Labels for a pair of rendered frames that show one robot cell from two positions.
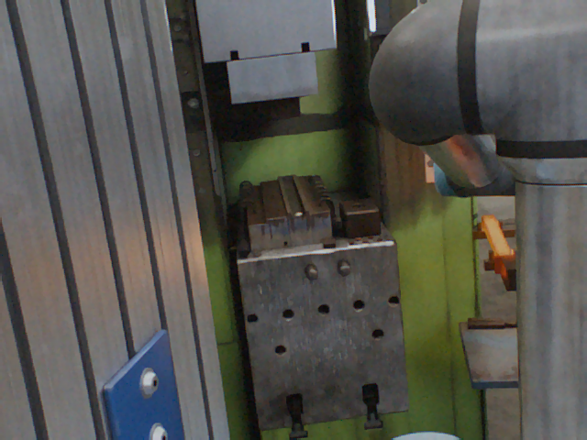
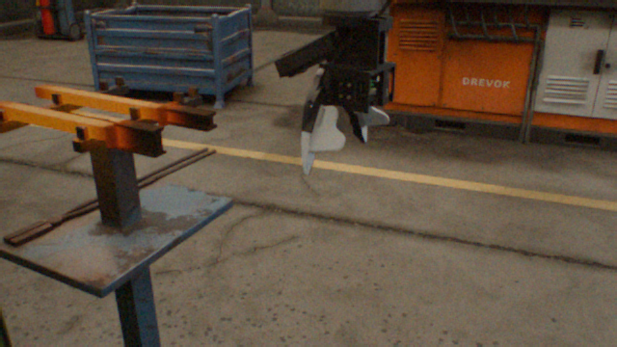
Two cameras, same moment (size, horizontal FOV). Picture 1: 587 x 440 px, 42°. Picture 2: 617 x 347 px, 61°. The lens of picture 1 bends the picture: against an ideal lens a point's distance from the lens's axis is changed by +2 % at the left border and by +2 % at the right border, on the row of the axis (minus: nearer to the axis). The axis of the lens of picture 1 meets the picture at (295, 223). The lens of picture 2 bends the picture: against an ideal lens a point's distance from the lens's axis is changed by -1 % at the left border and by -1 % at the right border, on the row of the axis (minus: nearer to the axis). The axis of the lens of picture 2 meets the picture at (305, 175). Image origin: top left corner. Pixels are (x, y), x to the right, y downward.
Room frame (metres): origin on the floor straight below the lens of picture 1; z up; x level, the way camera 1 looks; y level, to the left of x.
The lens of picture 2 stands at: (0.84, 0.25, 1.22)
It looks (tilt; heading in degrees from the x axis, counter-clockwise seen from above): 24 degrees down; 289
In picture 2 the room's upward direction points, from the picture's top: straight up
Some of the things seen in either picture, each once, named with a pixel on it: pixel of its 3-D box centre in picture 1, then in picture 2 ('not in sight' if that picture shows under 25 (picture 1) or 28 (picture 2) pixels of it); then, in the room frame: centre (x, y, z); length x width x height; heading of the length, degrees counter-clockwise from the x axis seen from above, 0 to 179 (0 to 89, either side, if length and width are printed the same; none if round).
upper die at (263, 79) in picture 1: (269, 71); not in sight; (1.93, 0.02, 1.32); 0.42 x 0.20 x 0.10; 3
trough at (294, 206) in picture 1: (292, 193); not in sight; (1.93, 0.00, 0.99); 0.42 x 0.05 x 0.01; 3
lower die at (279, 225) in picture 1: (284, 207); not in sight; (1.93, 0.02, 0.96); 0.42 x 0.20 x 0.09; 3
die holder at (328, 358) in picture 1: (314, 295); not in sight; (1.94, -0.03, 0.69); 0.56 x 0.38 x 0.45; 3
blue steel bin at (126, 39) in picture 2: not in sight; (174, 50); (3.43, -3.71, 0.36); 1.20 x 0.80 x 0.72; 4
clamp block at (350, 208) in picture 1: (359, 217); not in sight; (1.79, -0.16, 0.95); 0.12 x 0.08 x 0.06; 3
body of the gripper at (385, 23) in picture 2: not in sight; (354, 62); (1.01, -0.41, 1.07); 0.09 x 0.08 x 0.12; 164
